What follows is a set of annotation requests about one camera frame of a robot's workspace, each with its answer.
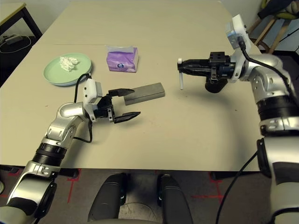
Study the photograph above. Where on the side table with black frame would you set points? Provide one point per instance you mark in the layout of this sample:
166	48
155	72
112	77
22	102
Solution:
11	12

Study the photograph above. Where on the white tissue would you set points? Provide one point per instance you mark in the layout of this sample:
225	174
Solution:
68	63

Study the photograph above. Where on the dark jacket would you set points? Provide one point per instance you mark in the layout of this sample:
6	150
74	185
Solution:
268	10

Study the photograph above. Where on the black tripod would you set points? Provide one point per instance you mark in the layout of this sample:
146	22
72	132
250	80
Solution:
293	37

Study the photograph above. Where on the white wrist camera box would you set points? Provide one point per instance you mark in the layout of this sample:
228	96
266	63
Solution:
238	28
92	91

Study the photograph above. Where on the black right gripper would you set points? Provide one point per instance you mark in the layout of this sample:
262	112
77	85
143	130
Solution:
220	68

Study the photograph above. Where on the dark grey robot right leg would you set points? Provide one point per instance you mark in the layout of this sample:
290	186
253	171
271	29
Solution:
174	200

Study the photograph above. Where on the yellow-green cushion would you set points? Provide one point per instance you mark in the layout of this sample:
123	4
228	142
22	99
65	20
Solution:
287	16

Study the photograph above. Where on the white pen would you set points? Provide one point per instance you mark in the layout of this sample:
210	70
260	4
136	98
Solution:
181	80

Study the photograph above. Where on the grey glasses case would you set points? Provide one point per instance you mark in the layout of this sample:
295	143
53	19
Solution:
147	93

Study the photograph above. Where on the black cup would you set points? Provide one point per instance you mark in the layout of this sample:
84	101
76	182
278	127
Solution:
215	87

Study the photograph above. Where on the dark grey robot left leg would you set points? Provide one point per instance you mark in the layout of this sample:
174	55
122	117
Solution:
109	198

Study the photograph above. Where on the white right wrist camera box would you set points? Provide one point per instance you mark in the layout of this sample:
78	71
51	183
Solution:
238	28

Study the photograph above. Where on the purple tissue pack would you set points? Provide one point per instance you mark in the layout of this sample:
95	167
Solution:
121	61

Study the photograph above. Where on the dark grey robot leg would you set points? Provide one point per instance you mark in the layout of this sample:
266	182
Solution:
109	198
174	200

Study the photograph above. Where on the light green plate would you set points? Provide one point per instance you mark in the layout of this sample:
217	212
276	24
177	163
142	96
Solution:
53	72

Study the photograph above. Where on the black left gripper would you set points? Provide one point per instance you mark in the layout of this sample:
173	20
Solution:
105	108

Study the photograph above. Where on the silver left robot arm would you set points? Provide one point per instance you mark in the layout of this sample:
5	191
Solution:
60	123

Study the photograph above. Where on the black table foot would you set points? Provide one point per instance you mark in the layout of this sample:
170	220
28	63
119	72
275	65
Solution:
70	173
12	169
216	176

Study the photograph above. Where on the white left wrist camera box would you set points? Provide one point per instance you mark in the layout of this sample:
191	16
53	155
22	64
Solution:
92	91

